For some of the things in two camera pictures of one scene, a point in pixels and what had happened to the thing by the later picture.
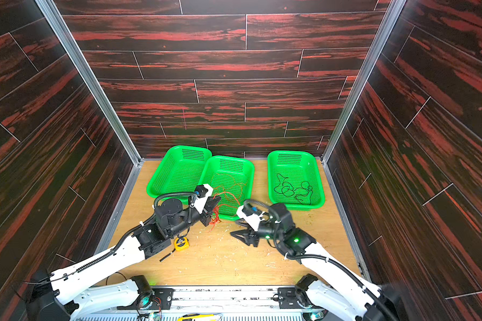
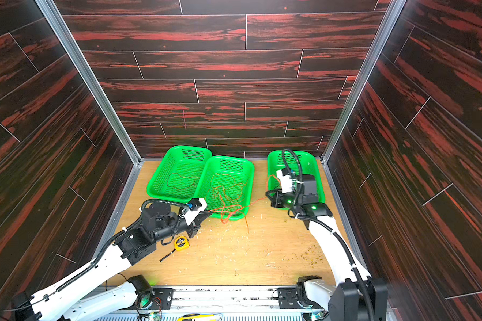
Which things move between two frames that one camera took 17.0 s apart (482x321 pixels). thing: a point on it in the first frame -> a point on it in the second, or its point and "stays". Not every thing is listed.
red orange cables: (215, 218) -> (227, 194)
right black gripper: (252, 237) -> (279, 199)
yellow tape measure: (180, 243) stays
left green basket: (179, 170) stays
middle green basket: (232, 180) stays
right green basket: (295, 180) stays
